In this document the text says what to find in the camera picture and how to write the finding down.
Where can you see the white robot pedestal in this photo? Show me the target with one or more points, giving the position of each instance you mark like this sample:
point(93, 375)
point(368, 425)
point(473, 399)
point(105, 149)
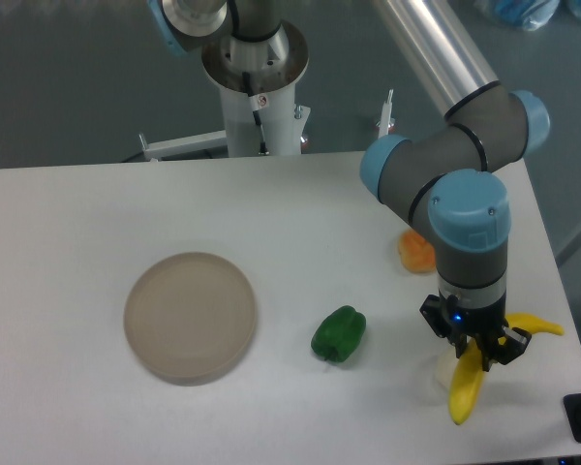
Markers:
point(256, 83)

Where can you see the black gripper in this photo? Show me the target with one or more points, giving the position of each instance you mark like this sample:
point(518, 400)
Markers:
point(496, 341)

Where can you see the yellow banana bunch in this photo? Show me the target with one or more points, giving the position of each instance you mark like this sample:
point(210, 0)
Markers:
point(468, 375)

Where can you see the blue plastic bag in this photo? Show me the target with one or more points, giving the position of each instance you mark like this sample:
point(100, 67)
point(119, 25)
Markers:
point(525, 15)

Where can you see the white metal support bracket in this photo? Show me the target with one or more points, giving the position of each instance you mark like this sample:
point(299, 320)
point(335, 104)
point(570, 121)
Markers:
point(386, 123)

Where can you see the green bell pepper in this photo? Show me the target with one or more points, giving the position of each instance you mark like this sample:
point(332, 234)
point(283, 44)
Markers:
point(339, 334)

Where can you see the orange fruit piece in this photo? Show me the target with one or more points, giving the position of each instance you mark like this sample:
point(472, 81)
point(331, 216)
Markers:
point(416, 254)

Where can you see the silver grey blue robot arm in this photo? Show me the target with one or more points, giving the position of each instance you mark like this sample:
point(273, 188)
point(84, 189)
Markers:
point(443, 187)

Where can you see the beige round plate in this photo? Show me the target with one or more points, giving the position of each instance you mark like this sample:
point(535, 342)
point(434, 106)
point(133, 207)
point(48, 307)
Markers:
point(190, 318)

